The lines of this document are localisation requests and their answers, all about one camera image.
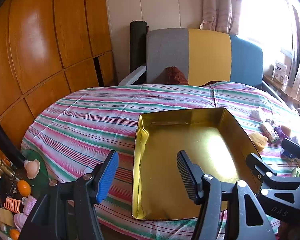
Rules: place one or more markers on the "white cardboard box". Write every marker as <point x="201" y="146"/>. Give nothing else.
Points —
<point x="280" y="71"/>

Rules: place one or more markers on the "peach rubber toy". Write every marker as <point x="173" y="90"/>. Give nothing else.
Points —
<point x="32" y="168"/>

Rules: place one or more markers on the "wooden desk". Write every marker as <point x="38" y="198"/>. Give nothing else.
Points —
<point x="277" y="87"/>

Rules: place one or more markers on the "yellow sponge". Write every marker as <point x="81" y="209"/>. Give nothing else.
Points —
<point x="258" y="141"/>
<point x="286" y="130"/>

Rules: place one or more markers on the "red-brown bag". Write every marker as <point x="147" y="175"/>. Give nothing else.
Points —
<point x="176" y="76"/>

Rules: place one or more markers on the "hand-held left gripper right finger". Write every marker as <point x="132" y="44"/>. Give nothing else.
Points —
<point x="187" y="177"/>

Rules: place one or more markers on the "wooden wardrobe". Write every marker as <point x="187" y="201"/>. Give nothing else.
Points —
<point x="40" y="42"/>

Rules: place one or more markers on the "green round glass table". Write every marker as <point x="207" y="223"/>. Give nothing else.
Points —
<point x="43" y="167"/>

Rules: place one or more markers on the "gold tin tray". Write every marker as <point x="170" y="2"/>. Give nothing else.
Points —
<point x="165" y="167"/>

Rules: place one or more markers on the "window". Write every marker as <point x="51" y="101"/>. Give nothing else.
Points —
<point x="265" y="17"/>

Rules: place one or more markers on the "grey yellow blue armchair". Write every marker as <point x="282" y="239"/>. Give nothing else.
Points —
<point x="207" y="55"/>

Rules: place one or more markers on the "brass ornament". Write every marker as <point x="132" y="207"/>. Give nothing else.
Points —
<point x="3" y="167"/>

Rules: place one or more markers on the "black tube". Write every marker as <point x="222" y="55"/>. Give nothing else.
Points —
<point x="7" y="142"/>

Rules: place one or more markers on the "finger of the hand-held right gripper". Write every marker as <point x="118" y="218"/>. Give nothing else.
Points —
<point x="293" y="148"/>
<point x="258" y="166"/>

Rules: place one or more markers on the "pink cloth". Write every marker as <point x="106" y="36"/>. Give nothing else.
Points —
<point x="27" y="207"/>

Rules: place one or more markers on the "orange fruit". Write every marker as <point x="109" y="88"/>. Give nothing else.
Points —
<point x="14" y="233"/>
<point x="23" y="188"/>

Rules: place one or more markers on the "white green snack packet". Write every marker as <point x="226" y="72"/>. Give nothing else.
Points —
<point x="268" y="131"/>

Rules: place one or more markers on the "orange ribbed coil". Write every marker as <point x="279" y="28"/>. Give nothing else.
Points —
<point x="12" y="204"/>

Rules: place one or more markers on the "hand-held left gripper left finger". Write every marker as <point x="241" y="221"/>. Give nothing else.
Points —
<point x="107" y="177"/>

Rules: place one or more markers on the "purple snack packet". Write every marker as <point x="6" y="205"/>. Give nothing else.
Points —
<point x="281" y="133"/>

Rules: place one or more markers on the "black rolled mat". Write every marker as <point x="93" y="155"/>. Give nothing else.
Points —
<point x="137" y="45"/>

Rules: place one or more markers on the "striped tablecloth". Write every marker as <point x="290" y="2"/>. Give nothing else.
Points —
<point x="90" y="120"/>

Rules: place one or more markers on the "beige patterned curtain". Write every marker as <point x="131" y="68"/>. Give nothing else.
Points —
<point x="220" y="5"/>

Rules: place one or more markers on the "blue white packet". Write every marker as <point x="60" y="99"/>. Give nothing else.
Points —
<point x="288" y="155"/>

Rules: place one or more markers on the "white plastic bundle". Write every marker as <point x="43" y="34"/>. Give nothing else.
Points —
<point x="257" y="113"/>

